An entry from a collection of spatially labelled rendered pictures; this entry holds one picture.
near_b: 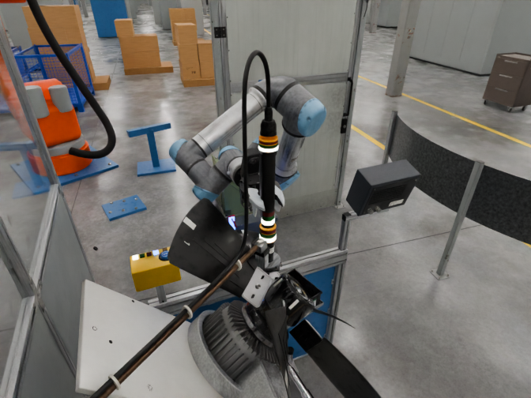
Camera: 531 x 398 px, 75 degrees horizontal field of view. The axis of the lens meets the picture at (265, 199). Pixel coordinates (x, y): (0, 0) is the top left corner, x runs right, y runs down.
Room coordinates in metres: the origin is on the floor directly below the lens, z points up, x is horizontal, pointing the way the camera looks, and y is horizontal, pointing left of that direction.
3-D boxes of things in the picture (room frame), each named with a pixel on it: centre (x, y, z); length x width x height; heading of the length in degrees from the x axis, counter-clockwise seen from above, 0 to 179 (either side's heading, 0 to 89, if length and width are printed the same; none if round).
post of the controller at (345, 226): (1.25, -0.36, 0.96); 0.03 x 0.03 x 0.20; 22
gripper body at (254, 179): (0.82, 0.04, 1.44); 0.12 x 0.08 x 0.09; 22
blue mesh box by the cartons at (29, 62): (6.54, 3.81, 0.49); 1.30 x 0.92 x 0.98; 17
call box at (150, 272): (0.94, 0.40, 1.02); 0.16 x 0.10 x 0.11; 112
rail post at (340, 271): (1.25, -0.36, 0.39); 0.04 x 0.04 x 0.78; 22
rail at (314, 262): (1.09, 0.04, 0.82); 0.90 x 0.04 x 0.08; 112
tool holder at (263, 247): (0.71, 0.00, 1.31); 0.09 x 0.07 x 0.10; 147
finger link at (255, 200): (0.71, 0.02, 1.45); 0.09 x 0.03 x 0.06; 12
